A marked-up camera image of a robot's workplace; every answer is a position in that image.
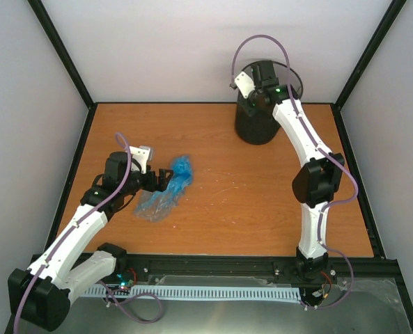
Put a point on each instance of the left black frame post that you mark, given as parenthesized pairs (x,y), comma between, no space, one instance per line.
(55,39)

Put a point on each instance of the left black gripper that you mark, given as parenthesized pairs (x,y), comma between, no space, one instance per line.
(162,185)

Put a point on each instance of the blue translucent trash bag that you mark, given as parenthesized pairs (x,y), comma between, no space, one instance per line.
(156,206)

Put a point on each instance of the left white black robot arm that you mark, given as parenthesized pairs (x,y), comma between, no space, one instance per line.
(43,293)

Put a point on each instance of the small green-lit circuit board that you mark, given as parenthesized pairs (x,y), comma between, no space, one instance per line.
(127,280)

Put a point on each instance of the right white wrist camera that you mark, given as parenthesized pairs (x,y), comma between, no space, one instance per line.
(244,83)

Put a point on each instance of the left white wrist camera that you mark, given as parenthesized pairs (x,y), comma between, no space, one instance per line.
(140,157)

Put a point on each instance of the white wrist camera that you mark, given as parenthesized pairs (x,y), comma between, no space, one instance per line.
(244,83)
(140,157)

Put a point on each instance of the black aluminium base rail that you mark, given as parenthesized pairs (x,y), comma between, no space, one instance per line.
(264,267)

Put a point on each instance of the black frame post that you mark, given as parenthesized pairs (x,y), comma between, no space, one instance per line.
(388,18)
(55,39)

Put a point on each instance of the light blue slotted cable duct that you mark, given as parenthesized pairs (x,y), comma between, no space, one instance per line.
(199,293)

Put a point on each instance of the right black frame post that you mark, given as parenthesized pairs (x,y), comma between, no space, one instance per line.
(388,18)

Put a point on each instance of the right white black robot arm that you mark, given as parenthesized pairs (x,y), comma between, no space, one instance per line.
(314,186)

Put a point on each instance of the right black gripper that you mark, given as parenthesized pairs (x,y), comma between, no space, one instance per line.
(248,110)

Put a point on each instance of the black mesh trash bin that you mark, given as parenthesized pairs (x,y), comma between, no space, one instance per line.
(270,76)

